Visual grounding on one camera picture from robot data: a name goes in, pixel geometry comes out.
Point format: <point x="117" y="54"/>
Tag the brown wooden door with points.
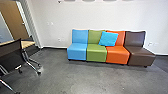
<point x="13" y="21"/>

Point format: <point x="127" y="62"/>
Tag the blue sofa seat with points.
<point x="77" y="51"/>

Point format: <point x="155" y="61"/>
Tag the green sofa seat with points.
<point x="96" y="53"/>

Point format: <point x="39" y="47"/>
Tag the cyan square cushion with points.
<point x="108" y="38"/>

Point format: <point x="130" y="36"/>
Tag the orange sofa seat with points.
<point x="117" y="55"/>

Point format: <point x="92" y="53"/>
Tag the brown sofa seat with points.
<point x="140" y="56"/>

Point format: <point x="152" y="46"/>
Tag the light wooden table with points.
<point x="27" y="44"/>

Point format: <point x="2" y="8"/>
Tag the white wall outlet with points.
<point x="60" y="39"/>
<point x="150" y="43"/>

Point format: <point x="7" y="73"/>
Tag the white wall light switch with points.
<point x="50" y="23"/>

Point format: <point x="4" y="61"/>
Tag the white door frame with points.
<point x="33" y="23"/>

